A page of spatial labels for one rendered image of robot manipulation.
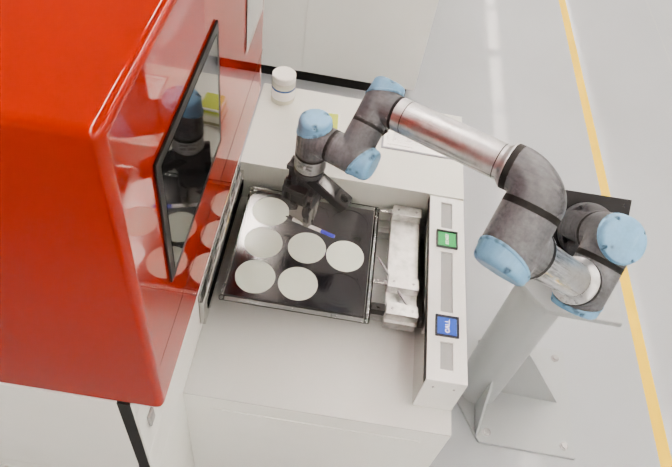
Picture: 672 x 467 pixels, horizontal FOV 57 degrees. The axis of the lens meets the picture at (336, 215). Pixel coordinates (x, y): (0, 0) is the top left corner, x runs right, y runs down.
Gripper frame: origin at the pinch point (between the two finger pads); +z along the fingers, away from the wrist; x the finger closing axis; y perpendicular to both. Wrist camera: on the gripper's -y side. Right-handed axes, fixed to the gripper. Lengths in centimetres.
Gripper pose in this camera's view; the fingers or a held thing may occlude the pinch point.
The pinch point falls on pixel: (310, 223)
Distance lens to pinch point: 161.7
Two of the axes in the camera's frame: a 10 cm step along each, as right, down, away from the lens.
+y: -9.1, -3.7, 1.7
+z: -1.2, 6.3, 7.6
